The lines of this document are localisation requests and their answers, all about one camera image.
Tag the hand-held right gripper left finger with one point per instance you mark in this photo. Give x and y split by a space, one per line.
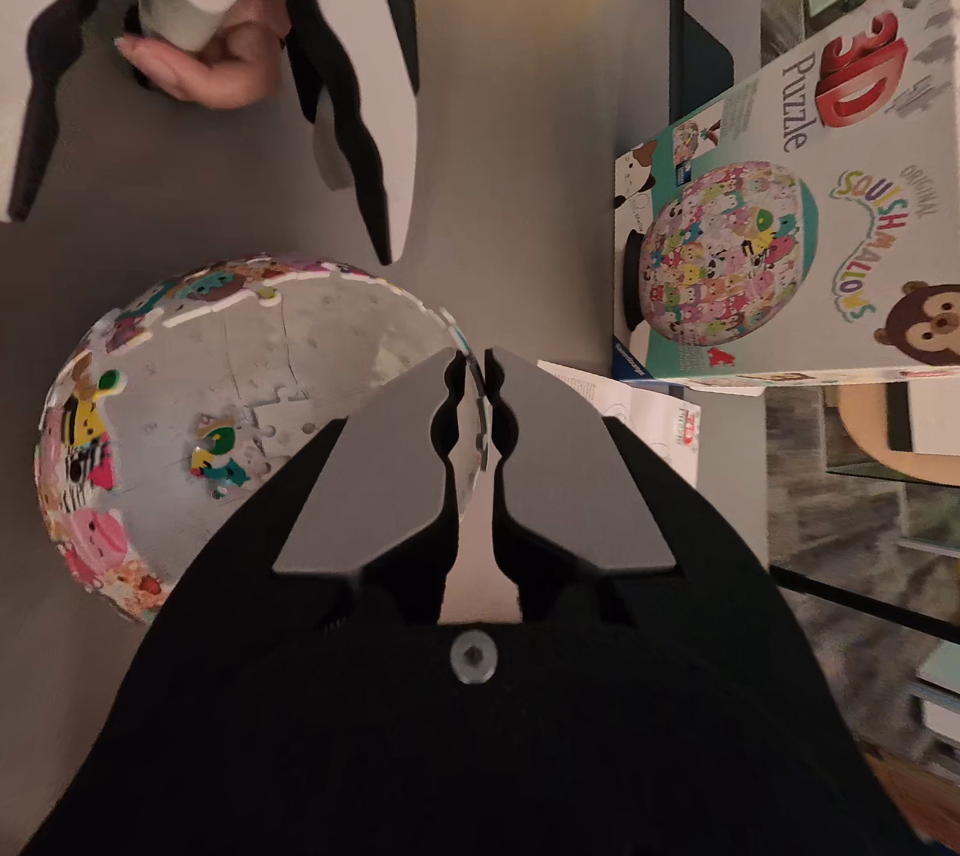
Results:
367 496

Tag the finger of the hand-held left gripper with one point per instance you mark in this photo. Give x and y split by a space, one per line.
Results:
22 46
375 84

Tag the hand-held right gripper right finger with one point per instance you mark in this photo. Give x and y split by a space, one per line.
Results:
585 496

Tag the colourful puzzle ball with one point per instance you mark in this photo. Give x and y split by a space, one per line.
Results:
300 346

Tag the puzzle ball cardboard box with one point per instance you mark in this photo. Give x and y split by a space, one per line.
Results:
825 234

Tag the person's left hand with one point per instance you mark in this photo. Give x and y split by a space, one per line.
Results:
225 69

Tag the white instruction leaflet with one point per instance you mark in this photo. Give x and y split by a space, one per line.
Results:
660 436

